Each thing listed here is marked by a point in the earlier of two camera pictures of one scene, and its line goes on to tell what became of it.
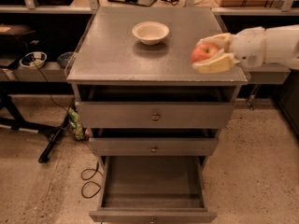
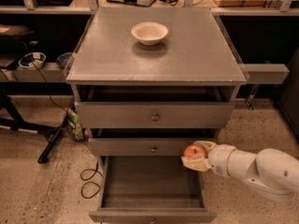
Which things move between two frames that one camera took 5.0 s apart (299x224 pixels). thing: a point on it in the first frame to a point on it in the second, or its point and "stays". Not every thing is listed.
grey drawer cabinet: (152, 118) stays
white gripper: (249, 47) to (219, 160)
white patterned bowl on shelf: (34, 59) stays
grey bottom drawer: (151, 189) stays
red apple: (203, 52) to (194, 151)
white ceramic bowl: (150, 33) stays
